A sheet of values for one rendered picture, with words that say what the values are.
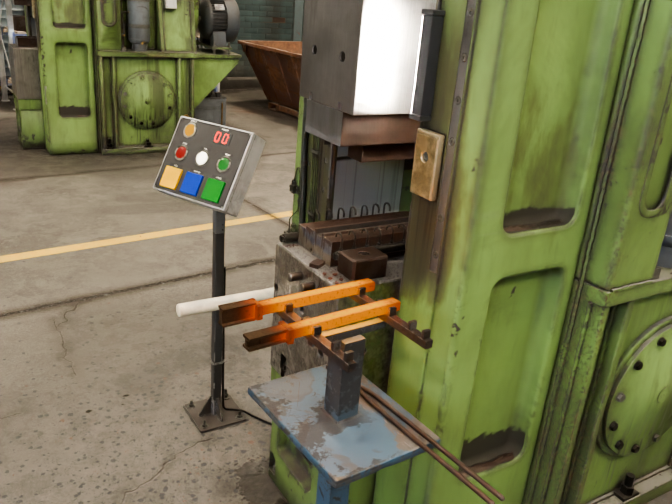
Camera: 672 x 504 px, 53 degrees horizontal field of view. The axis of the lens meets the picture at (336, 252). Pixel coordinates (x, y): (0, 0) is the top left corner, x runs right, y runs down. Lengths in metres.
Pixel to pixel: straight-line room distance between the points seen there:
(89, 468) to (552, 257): 1.76
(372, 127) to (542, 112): 0.45
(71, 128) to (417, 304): 5.25
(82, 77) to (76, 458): 4.58
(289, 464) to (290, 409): 0.75
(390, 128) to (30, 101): 5.32
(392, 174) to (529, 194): 0.62
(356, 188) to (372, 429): 0.91
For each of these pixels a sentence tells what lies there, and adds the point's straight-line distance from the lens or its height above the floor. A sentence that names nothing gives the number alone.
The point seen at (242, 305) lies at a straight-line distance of 1.51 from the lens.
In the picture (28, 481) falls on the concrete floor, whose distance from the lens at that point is 2.68.
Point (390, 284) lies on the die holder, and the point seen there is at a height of 0.90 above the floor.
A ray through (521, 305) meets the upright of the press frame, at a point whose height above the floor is 0.87.
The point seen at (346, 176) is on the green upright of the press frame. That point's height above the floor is 1.10.
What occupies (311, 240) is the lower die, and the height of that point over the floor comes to 0.95.
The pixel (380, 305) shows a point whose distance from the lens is 1.58.
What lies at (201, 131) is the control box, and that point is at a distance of 2.42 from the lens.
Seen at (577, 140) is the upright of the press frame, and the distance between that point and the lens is 1.92.
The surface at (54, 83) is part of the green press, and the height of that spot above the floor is 0.65.
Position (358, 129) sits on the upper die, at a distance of 1.87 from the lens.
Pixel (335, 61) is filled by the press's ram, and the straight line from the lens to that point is 1.86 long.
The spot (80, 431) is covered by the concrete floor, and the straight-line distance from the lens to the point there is 2.87.
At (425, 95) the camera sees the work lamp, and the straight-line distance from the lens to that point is 1.73.
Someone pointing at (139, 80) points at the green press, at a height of 0.69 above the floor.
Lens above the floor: 1.68
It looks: 22 degrees down
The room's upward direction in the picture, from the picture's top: 5 degrees clockwise
